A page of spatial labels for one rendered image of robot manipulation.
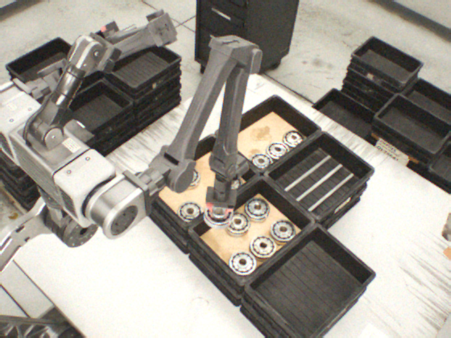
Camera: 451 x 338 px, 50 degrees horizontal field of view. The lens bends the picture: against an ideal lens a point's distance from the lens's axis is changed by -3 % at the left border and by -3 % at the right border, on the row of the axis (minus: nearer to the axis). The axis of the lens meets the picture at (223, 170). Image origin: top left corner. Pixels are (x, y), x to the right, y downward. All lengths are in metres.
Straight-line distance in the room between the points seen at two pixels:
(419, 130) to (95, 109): 1.94
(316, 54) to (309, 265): 2.58
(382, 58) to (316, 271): 1.96
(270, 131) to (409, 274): 0.88
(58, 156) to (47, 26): 3.21
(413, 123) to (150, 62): 1.66
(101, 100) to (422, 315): 2.14
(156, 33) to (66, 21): 3.01
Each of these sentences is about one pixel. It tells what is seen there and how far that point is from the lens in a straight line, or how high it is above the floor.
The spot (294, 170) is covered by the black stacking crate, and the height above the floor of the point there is 0.83.
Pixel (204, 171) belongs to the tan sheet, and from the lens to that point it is 2.13.
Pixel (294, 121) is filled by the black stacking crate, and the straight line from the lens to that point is 2.34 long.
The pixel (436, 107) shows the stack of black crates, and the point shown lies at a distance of 3.50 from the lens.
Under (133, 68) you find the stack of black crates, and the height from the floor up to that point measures 0.49.
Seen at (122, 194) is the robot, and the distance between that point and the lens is 1.23.
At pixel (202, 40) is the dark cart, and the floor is 0.33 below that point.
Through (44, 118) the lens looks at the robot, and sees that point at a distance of 1.30.
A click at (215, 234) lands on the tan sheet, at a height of 0.83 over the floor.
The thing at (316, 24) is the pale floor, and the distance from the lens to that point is 4.58.
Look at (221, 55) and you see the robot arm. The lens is 1.29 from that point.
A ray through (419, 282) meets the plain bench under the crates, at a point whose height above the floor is 0.70.
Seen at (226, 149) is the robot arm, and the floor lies 1.38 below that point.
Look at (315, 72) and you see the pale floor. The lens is 4.03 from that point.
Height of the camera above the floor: 2.50
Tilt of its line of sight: 51 degrees down
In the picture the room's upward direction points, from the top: 6 degrees clockwise
